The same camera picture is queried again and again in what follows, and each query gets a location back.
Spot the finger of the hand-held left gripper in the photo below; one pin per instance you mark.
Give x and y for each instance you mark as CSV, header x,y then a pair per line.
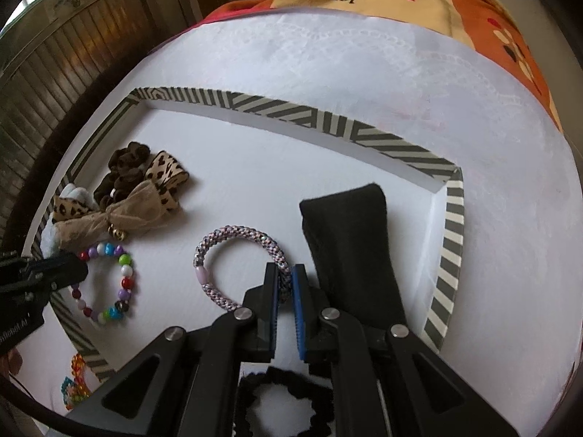
x,y
68,268

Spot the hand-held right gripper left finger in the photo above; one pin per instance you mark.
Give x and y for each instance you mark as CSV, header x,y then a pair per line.
x,y
268,309

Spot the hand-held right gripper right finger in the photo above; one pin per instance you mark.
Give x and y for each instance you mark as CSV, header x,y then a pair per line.
x,y
299,309

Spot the striped cardboard box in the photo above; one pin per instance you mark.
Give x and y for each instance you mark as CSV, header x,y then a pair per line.
x,y
250,182

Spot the white fluffy scrunchie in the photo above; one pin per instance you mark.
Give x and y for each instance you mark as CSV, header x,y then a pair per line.
x,y
50,241

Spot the black scrunchie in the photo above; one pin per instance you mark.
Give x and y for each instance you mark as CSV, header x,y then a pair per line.
x,y
273,375

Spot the leopard and tan bow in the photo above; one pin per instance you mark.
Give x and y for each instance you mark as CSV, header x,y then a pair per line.
x,y
132,214

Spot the black cloth headband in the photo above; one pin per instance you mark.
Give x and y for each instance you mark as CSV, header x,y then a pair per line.
x,y
350,236

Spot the brown scrunchie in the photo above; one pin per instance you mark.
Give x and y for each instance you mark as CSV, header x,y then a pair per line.
x,y
125,157

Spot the wooden louvred cabinet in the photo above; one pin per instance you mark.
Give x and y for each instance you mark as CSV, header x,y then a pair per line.
x,y
68,54

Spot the orange printed blanket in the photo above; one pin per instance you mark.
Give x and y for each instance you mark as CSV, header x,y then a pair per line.
x,y
478,9

